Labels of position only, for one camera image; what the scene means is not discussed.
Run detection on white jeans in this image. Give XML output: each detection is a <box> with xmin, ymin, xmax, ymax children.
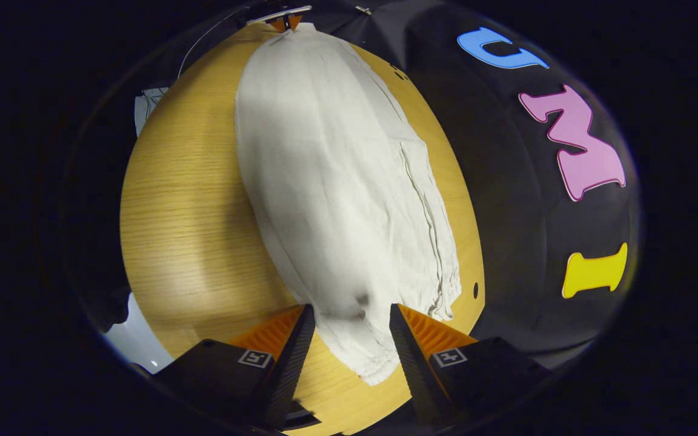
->
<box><xmin>234</xmin><ymin>23</ymin><xmax>462</xmax><ymax>386</ymax></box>

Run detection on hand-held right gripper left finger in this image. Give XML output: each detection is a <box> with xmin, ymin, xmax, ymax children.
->
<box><xmin>152</xmin><ymin>305</ymin><xmax>316</xmax><ymax>431</ymax></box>

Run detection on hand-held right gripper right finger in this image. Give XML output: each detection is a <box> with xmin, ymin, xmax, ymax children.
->
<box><xmin>389</xmin><ymin>303</ymin><xmax>553</xmax><ymax>426</ymax></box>

